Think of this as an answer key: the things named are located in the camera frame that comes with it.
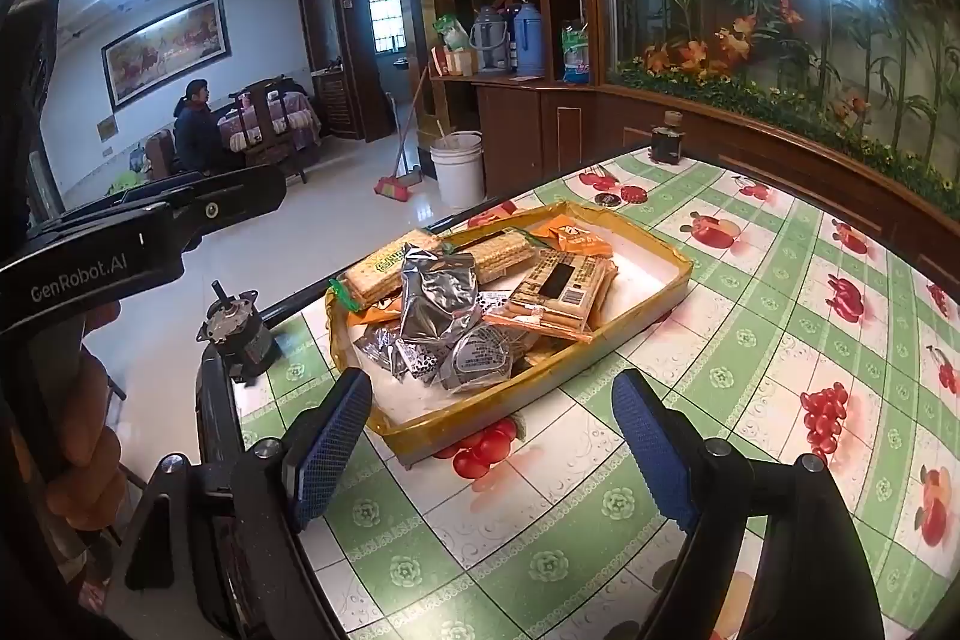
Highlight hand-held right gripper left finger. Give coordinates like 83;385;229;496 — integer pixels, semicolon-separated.
101;368;374;640

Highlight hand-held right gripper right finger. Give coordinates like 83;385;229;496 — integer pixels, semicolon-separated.
611;368;890;640

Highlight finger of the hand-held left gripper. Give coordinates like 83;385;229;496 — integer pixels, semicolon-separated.
161;166;287;251
64;176;197;223

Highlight person's left hand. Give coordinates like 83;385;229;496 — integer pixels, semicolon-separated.
41;301;127;532

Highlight wooden chair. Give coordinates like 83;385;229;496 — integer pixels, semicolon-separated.
229;77;307;184

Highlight dining table with cloth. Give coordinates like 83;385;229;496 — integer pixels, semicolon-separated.
217;89;322;154

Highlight small silver snack packet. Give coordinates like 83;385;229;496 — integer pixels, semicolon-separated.
352;325;406;378

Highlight small patterned snack packet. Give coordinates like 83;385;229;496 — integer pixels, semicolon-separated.
394;340;445;387

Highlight small black electric motor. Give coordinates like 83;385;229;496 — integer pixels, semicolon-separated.
196;281;282;384

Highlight small wooden cabinet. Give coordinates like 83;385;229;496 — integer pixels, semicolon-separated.
311;62;353;142

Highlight small orange snack packet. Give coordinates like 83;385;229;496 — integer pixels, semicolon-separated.
346;301;404;330

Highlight fruit print tablecloth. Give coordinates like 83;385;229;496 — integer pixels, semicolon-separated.
232;149;960;640

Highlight green label cracker packet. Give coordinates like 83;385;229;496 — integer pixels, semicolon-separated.
330;229;445;311

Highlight red broom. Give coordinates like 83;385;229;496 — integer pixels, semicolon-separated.
373;66;432;202

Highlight yellow cardboard tray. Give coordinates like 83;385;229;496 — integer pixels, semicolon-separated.
325;200;695;468

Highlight round sealed jelly cup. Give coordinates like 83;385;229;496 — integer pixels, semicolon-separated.
439;325;515;393

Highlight silver foil packet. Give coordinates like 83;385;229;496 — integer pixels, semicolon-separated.
400;250;481;345

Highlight black label biscuit packet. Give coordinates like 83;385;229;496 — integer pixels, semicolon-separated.
484;246;620;341

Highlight white plastic bucket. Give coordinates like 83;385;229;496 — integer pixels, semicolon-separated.
430;132;487;210

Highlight barred window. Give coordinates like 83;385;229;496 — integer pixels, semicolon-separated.
362;0;410;58

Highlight clear cracker packet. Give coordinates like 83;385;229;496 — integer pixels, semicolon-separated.
450;229;537;285

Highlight green and white bag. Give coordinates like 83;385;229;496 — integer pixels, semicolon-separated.
435;14;470;52

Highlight wooden display cabinet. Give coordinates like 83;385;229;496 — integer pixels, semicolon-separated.
386;0;612;206

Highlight grey thermos flask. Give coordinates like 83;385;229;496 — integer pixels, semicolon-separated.
470;6;507;73

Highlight dark glass bottle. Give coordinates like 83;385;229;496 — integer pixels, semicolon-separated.
649;111;685;165

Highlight blue thermos flask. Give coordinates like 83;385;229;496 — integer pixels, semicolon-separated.
512;2;545;73

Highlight green plastic bag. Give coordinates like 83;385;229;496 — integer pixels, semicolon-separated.
561;20;591;85

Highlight framed wall painting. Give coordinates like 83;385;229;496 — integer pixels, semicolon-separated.
101;0;227;112

